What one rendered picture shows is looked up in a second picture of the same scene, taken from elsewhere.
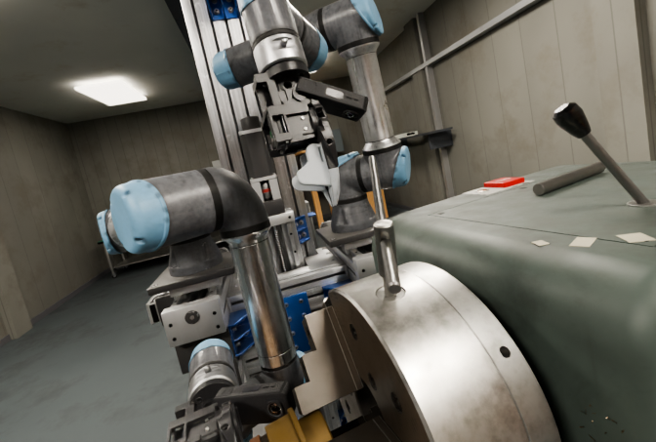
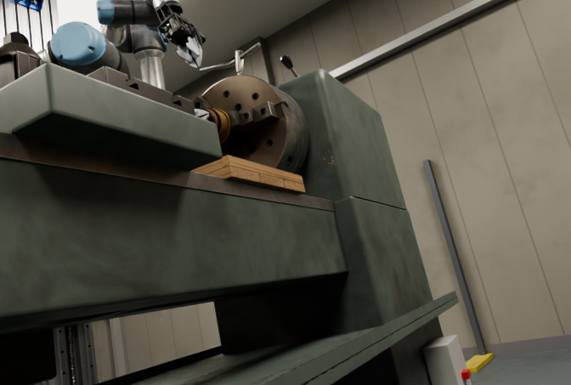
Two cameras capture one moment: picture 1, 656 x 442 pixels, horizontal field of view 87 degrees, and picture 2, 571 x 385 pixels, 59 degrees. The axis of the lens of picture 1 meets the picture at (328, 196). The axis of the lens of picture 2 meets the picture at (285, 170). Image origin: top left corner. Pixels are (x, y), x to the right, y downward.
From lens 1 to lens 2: 1.23 m
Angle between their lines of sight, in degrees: 50
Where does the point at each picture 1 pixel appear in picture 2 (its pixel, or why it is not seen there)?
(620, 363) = (314, 85)
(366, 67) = (156, 65)
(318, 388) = not seen: hidden behind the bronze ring
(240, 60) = (122, 5)
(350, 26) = (150, 36)
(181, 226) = (107, 56)
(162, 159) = not seen: outside the picture
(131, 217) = (91, 34)
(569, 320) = (301, 84)
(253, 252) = not seen: hidden behind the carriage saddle
